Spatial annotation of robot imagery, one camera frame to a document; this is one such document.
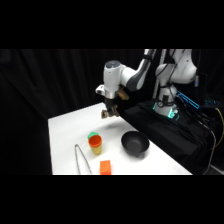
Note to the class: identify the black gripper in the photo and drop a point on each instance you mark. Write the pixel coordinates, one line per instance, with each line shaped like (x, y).
(110, 101)

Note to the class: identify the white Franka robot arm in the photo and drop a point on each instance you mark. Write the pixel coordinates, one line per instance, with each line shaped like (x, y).
(173, 73)

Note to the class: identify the black bowl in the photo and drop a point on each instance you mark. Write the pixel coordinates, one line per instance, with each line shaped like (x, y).
(135, 143)

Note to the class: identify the tan connector on wrist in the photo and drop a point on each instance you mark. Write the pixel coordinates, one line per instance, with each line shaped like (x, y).
(123, 94)

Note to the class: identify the green block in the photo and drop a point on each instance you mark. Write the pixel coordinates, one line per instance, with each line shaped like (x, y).
(91, 134)

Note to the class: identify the yellow plastic cup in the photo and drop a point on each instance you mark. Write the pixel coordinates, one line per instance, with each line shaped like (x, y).
(96, 150)

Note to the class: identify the orange block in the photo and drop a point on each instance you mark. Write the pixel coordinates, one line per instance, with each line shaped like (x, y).
(105, 167)

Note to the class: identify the metal tongs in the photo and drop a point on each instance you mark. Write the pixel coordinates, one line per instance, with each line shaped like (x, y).
(81, 160)

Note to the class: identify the black robot stand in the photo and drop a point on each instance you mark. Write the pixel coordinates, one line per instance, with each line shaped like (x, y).
(166, 133)

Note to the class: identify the blue lit control box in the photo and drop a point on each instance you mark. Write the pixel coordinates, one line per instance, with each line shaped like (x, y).
(188, 100)

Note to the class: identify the black curtain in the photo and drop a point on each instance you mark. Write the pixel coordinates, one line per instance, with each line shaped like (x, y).
(30, 106)

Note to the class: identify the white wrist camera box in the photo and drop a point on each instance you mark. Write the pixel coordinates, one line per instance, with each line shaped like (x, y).
(100, 90)

